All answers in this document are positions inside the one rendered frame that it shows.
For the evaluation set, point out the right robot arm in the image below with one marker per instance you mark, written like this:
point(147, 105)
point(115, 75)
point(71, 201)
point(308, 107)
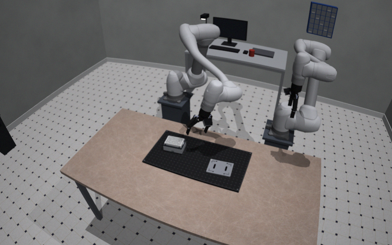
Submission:
point(196, 39)

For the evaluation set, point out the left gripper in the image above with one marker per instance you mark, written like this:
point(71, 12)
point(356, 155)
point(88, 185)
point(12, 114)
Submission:
point(294, 98)

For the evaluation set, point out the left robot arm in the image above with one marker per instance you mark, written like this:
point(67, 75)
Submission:
point(309, 62)

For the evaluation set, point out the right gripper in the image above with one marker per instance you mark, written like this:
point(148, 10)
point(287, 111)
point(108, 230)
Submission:
point(195, 120)

